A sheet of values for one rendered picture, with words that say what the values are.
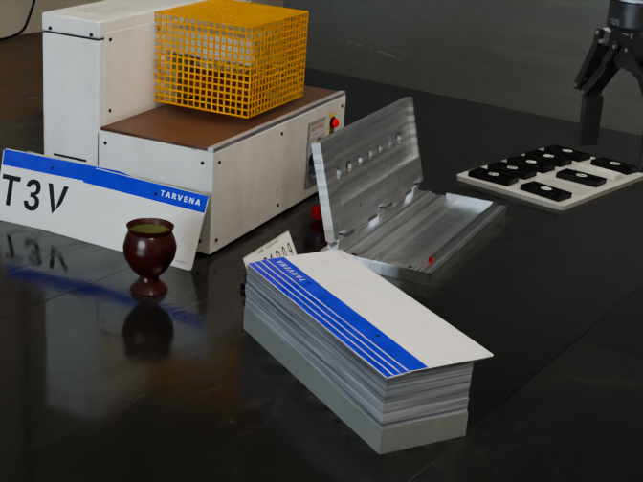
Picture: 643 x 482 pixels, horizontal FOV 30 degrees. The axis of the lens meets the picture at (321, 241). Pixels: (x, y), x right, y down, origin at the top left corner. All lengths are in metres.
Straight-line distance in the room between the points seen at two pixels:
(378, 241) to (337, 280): 0.44
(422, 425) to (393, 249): 0.66
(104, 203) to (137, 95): 0.22
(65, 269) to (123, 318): 0.22
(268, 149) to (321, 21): 2.83
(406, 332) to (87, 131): 0.81
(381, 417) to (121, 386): 0.37
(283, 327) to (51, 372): 0.32
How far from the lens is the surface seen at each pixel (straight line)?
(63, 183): 2.18
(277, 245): 2.01
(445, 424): 1.54
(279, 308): 1.69
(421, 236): 2.20
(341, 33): 4.96
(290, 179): 2.31
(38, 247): 2.12
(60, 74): 2.16
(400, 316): 1.62
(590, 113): 1.72
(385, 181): 2.28
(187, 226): 2.03
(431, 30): 4.75
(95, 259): 2.07
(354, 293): 1.68
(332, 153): 2.08
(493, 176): 2.62
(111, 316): 1.85
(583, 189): 2.64
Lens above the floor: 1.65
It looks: 20 degrees down
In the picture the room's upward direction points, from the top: 4 degrees clockwise
